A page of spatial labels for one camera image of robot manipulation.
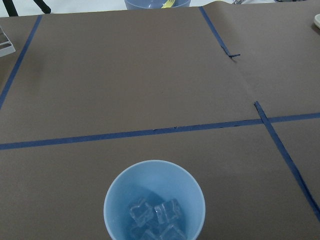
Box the light blue cup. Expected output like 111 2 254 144
103 160 206 240

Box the blue bowl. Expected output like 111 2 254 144
124 0 191 10

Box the yellow plastic fork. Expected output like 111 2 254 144
161 0 176 9

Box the cream bear tray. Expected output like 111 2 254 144
313 14 320 29

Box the black tripod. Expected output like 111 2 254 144
0 0 52 18

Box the white wire cup rack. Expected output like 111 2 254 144
0 27 16 57

